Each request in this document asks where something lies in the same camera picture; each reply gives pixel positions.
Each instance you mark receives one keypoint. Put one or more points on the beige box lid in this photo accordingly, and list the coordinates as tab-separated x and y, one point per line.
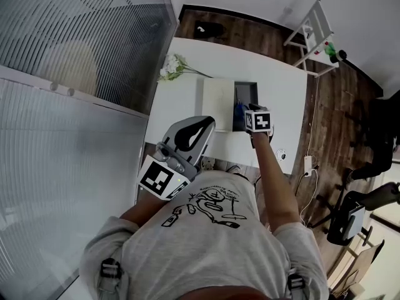
217	105

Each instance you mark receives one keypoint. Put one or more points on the white artificial flowers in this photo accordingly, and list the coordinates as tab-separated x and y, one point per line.
171	64

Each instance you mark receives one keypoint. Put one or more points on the wooden chair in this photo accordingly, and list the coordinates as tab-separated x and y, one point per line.
362	264

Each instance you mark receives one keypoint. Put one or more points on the round glass door knob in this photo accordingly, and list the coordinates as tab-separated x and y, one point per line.
70	91

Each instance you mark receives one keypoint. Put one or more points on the black floor item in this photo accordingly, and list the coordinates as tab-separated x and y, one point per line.
209	29

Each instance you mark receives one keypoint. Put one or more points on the person's right forearm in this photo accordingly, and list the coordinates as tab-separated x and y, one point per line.
275	183

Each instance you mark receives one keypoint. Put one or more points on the black bottle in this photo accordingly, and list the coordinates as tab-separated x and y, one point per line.
339	56

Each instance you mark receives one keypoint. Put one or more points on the white folding chair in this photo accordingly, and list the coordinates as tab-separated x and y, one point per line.
318	20

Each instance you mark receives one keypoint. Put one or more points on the person's right shoe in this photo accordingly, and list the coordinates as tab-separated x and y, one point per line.
232	169

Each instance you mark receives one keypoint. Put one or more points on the person's left forearm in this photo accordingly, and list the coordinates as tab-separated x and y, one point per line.
140	212

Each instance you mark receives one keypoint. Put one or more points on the person's shoe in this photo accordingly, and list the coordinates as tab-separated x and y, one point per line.
207	163
232	169

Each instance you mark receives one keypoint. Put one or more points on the person's left shoe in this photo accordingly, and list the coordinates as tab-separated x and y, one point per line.
207	163

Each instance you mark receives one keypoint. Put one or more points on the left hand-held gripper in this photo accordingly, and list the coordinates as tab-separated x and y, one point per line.
156	178

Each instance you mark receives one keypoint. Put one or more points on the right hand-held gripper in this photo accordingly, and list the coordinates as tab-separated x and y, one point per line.
261	120

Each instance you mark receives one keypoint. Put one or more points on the grey box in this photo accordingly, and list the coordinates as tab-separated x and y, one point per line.
248	92

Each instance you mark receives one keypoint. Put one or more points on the white table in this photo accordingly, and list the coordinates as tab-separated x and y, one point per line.
281	83

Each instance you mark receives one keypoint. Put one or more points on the black office chair grey seat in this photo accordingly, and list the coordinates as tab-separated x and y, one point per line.
343	227

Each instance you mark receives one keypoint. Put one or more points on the green bottle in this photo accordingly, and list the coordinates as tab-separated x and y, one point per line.
329	49

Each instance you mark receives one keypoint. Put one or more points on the blue pen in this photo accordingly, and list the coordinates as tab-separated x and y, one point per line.
240	111

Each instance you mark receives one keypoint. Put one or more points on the grey printed t-shirt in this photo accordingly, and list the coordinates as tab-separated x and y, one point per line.
203	252

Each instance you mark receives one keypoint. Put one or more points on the white power strip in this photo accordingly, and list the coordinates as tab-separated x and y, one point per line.
308	164

